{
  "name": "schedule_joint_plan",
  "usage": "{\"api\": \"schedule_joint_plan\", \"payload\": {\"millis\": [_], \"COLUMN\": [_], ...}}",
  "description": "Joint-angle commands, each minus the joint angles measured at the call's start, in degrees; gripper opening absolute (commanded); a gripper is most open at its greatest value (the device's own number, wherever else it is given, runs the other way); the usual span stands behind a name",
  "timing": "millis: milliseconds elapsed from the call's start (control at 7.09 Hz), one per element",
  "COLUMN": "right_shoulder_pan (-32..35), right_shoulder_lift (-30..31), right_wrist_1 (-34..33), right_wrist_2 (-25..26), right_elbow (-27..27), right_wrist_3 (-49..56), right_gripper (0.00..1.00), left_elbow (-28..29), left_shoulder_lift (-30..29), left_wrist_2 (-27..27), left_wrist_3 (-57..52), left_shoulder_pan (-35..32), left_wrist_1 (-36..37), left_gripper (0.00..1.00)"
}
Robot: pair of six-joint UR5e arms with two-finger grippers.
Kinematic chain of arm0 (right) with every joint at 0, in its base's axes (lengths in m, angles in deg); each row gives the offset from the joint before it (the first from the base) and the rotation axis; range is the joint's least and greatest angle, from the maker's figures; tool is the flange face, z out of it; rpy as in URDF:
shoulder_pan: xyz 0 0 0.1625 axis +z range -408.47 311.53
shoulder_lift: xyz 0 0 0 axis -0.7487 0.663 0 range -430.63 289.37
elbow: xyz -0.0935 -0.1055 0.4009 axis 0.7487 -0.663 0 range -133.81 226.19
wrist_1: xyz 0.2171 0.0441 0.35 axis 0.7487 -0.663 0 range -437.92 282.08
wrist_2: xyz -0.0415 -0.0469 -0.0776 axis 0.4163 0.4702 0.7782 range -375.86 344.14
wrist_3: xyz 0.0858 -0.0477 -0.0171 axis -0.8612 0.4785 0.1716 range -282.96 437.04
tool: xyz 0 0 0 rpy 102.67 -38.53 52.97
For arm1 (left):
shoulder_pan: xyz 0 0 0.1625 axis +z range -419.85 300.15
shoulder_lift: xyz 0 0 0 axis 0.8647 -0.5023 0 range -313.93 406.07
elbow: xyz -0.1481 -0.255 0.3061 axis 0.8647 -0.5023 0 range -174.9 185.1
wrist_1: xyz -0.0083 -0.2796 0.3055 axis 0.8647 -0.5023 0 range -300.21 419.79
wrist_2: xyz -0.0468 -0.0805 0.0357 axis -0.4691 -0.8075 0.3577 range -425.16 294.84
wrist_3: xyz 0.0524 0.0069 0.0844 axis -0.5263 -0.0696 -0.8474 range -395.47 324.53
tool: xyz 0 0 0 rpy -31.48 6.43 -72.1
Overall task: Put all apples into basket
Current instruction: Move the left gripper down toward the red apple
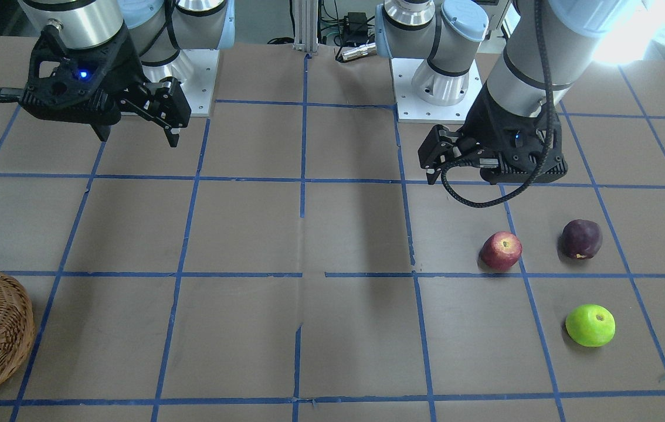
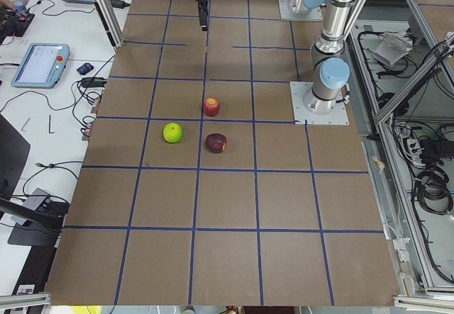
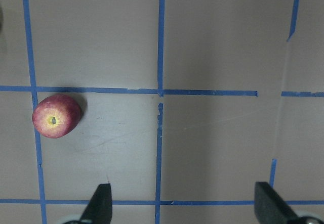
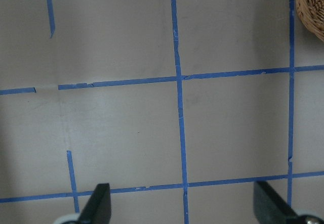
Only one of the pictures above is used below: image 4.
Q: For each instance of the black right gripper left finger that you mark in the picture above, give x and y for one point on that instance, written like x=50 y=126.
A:
x=98 y=208

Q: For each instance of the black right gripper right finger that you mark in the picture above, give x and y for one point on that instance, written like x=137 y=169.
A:
x=269 y=207

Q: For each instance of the woven wicker basket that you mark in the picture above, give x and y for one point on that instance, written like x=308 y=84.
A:
x=310 y=13

